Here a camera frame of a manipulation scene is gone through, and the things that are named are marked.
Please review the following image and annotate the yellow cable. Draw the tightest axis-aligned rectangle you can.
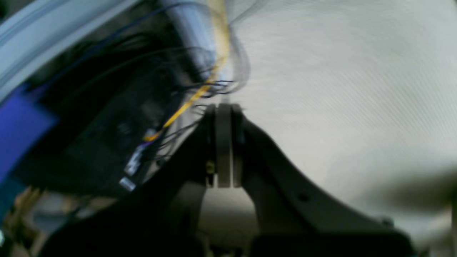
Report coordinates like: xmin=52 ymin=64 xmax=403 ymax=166
xmin=143 ymin=0 xmax=230 ymax=142

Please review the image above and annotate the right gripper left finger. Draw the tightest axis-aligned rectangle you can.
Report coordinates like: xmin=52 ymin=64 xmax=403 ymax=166
xmin=39 ymin=104 xmax=232 ymax=257

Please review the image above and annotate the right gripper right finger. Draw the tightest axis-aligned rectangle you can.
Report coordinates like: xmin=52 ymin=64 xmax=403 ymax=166
xmin=231 ymin=105 xmax=416 ymax=257

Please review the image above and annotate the black electronics box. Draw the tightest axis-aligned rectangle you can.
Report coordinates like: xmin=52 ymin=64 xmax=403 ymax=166
xmin=11 ymin=32 xmax=212 ymax=197

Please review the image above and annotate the blue panel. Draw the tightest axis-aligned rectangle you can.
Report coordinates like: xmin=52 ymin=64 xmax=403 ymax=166
xmin=0 ymin=84 xmax=59 ymax=218

